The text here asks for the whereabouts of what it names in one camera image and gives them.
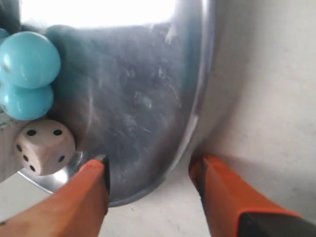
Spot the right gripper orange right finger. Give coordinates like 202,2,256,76
189,154,300,237

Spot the teal bone toy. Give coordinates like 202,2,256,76
0,32,61,120

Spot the wooden die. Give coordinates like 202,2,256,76
14,119,76,176

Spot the round steel plate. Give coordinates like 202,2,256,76
0,0,215,207

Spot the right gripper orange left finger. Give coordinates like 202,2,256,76
0,156,110,237

